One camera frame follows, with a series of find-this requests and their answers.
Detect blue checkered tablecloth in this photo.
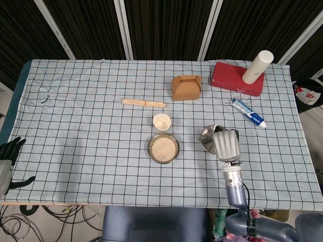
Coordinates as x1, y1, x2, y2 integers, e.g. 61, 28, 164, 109
0, 58, 321, 211

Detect red block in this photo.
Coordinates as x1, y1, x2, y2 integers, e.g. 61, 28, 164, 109
210, 61, 265, 97

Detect colourful cloth pile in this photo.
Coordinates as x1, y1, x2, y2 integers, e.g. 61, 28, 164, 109
211, 208, 263, 242

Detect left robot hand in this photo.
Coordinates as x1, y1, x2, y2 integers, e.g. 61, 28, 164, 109
0, 137, 36, 198

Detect white cylindrical bottle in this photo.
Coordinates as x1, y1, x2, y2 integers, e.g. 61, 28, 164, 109
242, 50, 274, 85

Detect metal bowl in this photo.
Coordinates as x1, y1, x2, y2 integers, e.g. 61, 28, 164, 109
147, 134, 180, 164

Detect black floor cables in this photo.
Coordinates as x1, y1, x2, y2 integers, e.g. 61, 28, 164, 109
0, 204, 104, 242

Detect black partition screen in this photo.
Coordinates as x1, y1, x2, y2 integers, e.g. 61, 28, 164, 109
0, 0, 323, 88

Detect brown cardboard takeaway box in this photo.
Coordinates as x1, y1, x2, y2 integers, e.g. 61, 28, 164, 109
171, 74, 202, 102

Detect white paper cup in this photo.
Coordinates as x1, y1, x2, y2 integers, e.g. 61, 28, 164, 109
152, 113, 172, 134

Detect black bag with red print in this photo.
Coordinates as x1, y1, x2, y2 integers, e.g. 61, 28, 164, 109
292, 78, 323, 114

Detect wooden chopstick bundle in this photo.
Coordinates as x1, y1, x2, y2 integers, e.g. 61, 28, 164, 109
122, 98, 167, 109

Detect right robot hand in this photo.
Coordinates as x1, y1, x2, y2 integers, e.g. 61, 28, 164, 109
212, 126, 241, 162

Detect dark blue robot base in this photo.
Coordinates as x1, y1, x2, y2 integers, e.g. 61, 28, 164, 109
101, 206, 210, 242

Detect dark blue table pad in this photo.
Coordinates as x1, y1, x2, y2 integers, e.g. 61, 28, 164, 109
0, 60, 33, 142

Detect white blue toothpaste tube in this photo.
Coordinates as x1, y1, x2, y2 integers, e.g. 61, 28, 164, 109
229, 98, 267, 129

